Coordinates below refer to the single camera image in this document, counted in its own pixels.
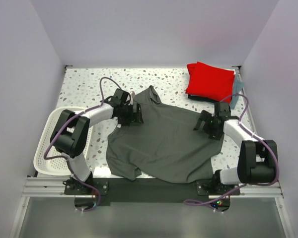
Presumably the folded light blue t shirt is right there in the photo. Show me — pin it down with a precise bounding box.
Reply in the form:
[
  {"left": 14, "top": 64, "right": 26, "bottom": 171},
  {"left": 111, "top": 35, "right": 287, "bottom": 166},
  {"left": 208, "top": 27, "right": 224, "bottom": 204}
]
[{"left": 230, "top": 74, "right": 244, "bottom": 109}]

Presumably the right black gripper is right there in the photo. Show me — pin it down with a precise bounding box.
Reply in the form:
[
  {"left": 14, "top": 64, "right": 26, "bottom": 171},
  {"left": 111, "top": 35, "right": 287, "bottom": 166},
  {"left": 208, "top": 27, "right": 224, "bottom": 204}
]
[{"left": 193, "top": 110, "right": 222, "bottom": 140}]

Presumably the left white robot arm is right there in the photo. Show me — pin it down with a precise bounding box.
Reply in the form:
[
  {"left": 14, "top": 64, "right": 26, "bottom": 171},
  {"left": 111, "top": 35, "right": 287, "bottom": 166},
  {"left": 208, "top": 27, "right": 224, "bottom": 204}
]
[{"left": 44, "top": 89, "right": 144, "bottom": 194}]

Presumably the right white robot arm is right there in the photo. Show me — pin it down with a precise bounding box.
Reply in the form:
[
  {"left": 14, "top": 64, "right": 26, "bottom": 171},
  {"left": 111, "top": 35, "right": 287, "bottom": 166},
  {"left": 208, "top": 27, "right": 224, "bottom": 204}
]
[{"left": 194, "top": 102, "right": 279, "bottom": 195}]

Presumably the folded red t shirt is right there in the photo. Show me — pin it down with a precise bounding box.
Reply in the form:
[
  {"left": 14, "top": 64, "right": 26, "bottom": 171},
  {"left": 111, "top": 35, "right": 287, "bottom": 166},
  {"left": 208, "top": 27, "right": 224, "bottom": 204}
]
[{"left": 186, "top": 62, "right": 235, "bottom": 103}]

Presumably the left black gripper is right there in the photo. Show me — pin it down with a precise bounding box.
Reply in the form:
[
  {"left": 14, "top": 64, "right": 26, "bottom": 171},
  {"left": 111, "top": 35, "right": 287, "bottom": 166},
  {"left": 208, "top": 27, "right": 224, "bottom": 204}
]
[{"left": 118, "top": 103, "right": 143, "bottom": 125}]

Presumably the aluminium frame rail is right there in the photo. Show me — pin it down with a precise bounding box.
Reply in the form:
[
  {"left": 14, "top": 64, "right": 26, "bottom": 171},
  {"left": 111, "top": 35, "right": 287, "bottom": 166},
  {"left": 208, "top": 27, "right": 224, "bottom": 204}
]
[{"left": 22, "top": 68, "right": 282, "bottom": 206}]

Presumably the grey t shirt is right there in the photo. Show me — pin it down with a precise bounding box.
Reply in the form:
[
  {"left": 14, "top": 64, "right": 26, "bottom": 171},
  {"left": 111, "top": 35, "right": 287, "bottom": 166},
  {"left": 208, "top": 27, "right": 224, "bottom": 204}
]
[{"left": 106, "top": 86, "right": 224, "bottom": 183}]

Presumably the white plastic basket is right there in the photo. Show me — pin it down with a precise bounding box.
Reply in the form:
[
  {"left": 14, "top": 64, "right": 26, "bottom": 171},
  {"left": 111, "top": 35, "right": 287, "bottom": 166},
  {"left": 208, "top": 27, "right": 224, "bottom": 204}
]
[{"left": 33, "top": 107, "right": 92, "bottom": 180}]

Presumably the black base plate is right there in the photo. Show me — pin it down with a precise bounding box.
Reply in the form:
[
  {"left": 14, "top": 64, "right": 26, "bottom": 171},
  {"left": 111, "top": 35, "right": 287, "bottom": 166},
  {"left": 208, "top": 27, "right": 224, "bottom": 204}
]
[{"left": 63, "top": 178, "right": 237, "bottom": 211}]

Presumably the folded black t shirt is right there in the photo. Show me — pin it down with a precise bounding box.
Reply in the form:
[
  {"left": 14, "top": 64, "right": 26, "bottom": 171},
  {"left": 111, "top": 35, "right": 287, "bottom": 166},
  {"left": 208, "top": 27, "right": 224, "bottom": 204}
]
[{"left": 188, "top": 94, "right": 219, "bottom": 104}]

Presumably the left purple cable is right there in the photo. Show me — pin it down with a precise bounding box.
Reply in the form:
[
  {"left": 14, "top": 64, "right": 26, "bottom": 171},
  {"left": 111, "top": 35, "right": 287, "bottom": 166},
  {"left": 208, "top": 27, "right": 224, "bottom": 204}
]
[{"left": 43, "top": 77, "right": 129, "bottom": 213}]

